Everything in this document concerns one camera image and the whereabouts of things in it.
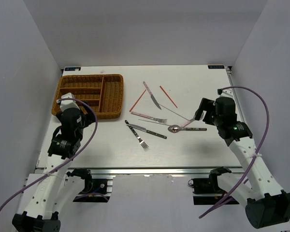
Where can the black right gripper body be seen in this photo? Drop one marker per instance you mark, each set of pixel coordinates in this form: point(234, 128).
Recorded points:
point(215, 120)

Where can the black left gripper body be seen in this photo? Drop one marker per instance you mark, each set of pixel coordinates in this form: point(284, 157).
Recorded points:
point(86, 119)

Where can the black handled spoon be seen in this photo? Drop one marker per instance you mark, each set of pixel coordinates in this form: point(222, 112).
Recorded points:
point(194, 129)

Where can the thin metal chopstick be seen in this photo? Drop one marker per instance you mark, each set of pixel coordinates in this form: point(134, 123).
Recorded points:
point(173, 112)

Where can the pink handled fork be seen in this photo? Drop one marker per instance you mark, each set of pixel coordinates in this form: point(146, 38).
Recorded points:
point(159, 120)

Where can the pink handled knife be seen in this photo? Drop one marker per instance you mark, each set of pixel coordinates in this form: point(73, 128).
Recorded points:
point(151, 95)

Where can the orange chopstick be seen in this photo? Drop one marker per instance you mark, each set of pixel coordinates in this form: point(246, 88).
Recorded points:
point(137, 101)
point(168, 96)

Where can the black handled knife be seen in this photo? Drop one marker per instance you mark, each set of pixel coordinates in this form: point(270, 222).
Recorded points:
point(147, 131)

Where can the black handled fork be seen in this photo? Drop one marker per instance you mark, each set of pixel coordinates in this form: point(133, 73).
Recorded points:
point(141, 141)

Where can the pink handled spoon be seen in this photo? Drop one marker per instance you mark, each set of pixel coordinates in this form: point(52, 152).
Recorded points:
point(186, 122)

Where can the thin white chopstick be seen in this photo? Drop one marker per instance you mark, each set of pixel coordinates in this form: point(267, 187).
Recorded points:
point(164, 124)

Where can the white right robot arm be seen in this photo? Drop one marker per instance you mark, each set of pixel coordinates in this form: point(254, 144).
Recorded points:
point(265, 201)

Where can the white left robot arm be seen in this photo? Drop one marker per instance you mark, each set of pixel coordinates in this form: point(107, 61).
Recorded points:
point(42, 212)

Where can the woven wicker cutlery tray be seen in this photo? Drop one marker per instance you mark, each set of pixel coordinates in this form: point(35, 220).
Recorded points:
point(102, 92)

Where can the blue label right corner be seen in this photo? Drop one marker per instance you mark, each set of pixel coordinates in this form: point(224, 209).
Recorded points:
point(216, 67)

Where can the blue label corner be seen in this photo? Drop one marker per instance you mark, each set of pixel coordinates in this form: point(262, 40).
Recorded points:
point(216, 67)
point(72, 69)

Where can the blue label left corner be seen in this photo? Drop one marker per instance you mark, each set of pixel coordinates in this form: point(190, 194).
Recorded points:
point(72, 69)

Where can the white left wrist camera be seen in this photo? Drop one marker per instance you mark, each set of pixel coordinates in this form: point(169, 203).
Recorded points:
point(67, 103)

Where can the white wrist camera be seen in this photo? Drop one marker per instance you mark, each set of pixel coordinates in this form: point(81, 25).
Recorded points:
point(225, 93)
point(67, 103)

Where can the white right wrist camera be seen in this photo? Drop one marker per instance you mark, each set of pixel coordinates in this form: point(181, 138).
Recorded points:
point(225, 93)

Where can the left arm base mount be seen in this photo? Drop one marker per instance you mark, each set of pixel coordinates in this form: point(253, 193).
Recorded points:
point(95, 189)

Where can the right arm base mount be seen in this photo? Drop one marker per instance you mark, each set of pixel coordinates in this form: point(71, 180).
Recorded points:
point(206, 190)

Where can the aluminium table edge rail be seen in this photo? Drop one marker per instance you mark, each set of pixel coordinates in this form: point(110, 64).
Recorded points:
point(151, 171)

